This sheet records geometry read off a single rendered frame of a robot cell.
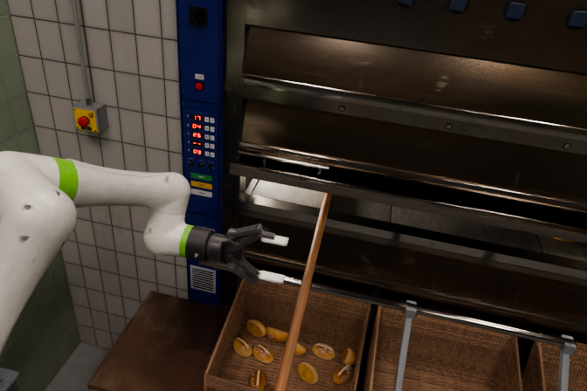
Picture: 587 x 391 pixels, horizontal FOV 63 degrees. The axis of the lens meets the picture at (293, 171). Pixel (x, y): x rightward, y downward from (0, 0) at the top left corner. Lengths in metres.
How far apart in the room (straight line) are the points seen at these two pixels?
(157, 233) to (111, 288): 1.29
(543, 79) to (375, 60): 0.52
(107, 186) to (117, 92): 0.79
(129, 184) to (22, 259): 0.36
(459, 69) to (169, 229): 1.01
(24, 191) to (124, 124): 1.04
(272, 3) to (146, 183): 0.71
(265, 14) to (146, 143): 0.73
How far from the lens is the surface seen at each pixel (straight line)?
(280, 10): 1.61
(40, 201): 0.98
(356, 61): 1.61
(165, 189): 1.32
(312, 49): 1.63
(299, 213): 1.91
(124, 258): 2.43
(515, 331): 1.70
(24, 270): 1.02
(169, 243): 1.36
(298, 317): 1.47
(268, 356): 2.10
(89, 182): 1.19
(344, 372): 2.08
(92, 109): 1.96
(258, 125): 1.76
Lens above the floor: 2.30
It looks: 31 degrees down
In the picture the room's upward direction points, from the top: 6 degrees clockwise
